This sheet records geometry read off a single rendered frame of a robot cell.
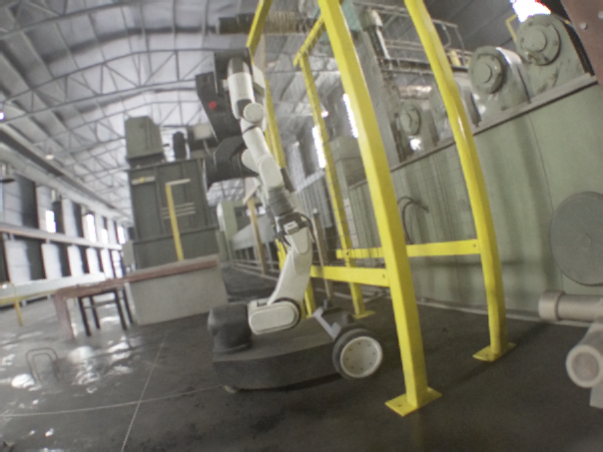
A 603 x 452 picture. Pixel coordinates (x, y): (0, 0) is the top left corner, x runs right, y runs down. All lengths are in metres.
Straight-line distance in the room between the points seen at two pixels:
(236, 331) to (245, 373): 0.18
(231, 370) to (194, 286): 2.25
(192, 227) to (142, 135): 1.45
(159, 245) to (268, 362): 3.18
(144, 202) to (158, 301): 1.42
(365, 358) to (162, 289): 2.62
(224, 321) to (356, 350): 0.54
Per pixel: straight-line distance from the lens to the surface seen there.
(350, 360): 1.25
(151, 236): 4.32
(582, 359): 0.77
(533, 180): 1.51
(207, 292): 3.51
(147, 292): 3.56
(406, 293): 0.93
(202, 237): 4.23
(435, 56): 1.29
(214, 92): 1.48
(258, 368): 1.28
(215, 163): 1.40
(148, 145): 4.62
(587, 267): 1.41
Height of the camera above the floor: 0.58
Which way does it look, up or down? 2 degrees up
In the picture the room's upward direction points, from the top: 12 degrees counter-clockwise
